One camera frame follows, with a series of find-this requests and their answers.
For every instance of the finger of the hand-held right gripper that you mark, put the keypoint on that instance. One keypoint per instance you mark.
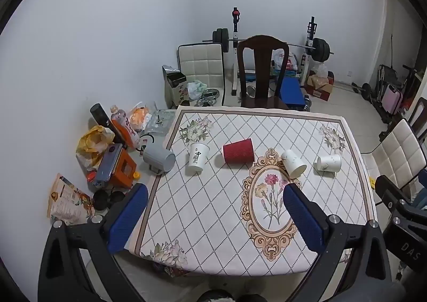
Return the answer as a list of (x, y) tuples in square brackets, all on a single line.
[(390, 187)]

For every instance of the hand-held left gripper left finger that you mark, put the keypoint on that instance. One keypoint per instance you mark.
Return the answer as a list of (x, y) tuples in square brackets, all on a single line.
[(128, 218)]

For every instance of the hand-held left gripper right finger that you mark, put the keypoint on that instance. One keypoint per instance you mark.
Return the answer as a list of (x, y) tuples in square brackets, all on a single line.
[(303, 222)]

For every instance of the white marbled paper cup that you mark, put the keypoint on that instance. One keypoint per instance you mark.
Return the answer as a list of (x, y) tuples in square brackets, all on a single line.
[(293, 164), (329, 162)]

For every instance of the red ribbed paper cup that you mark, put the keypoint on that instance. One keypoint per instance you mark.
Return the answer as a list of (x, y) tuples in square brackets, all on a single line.
[(238, 152)]

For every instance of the white cup with black print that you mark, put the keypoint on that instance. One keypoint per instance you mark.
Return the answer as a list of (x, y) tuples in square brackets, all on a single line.
[(197, 158)]

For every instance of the black round cap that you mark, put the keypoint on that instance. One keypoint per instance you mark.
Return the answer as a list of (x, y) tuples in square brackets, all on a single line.
[(100, 200), (116, 196)]

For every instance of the white padded chair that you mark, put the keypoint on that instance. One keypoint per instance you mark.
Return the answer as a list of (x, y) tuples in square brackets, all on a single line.
[(398, 152), (201, 67)]

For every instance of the orange device with grey top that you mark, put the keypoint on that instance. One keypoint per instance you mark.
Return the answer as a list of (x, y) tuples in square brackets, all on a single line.
[(116, 165)]

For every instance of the printed snack packet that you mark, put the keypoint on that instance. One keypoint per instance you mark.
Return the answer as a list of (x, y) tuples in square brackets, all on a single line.
[(68, 200)]

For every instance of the grey mug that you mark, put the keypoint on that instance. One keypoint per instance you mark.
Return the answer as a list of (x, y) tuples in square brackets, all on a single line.
[(159, 158)]

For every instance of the dark wooden chair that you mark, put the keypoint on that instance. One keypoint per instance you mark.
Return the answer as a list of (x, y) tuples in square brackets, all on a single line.
[(262, 65), (421, 115)]

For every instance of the yellow plastic bag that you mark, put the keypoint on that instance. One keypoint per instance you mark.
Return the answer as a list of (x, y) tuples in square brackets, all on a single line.
[(93, 145)]

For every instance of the floral diamond-pattern tablecloth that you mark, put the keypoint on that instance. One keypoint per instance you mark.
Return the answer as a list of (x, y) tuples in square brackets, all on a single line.
[(213, 215)]

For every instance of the pink suitcase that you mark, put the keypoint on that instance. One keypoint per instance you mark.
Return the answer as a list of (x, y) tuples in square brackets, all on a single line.
[(392, 99)]

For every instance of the drink bottle with orange label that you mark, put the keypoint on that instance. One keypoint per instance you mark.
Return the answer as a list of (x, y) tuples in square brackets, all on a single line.
[(125, 127)]

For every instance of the black dumbbell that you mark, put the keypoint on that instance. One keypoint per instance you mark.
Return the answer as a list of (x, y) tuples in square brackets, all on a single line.
[(365, 90)]

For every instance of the clear plastic package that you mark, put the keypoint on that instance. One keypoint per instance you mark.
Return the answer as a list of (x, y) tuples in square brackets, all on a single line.
[(160, 122)]

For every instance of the clear bag with orange snacks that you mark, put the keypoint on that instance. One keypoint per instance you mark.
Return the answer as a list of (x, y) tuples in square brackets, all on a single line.
[(139, 117)]

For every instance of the black bottle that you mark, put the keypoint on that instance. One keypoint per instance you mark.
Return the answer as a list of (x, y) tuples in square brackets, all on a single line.
[(101, 115)]

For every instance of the cardboard box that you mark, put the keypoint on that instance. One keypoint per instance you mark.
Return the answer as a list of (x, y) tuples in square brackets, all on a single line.
[(319, 87)]

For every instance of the blue bench pad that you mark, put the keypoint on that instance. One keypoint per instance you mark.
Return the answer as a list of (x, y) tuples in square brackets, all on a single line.
[(292, 92)]

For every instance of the dark tea box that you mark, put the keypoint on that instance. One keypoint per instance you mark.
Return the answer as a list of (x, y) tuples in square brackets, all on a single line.
[(174, 87)]

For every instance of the pale green plastic bag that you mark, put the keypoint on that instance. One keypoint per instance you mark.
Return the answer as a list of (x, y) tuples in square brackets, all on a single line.
[(196, 88)]

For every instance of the barbell with black plates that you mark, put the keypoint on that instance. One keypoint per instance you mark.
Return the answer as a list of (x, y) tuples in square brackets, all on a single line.
[(321, 50)]

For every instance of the white and red plastic bag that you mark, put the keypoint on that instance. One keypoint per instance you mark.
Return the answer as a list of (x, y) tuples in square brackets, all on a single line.
[(289, 62)]

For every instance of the white weight bench rack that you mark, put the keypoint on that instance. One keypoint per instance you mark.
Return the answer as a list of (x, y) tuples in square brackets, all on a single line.
[(236, 32)]

